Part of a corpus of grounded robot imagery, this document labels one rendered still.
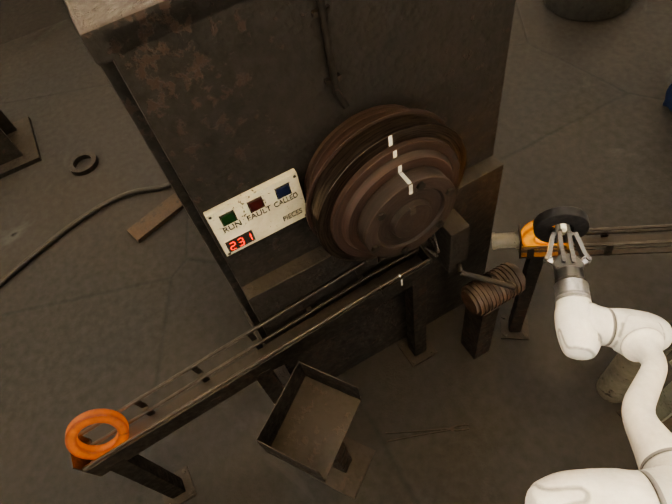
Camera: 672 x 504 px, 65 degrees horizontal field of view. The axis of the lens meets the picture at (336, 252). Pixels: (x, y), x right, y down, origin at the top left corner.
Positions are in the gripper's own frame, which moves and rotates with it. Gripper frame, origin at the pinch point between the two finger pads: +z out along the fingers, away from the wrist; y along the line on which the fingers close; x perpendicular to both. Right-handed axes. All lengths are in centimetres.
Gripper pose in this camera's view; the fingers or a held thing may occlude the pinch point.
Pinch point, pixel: (561, 222)
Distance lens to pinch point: 169.2
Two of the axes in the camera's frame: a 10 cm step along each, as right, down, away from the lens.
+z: 1.0, -8.5, 5.1
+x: -1.5, -5.2, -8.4
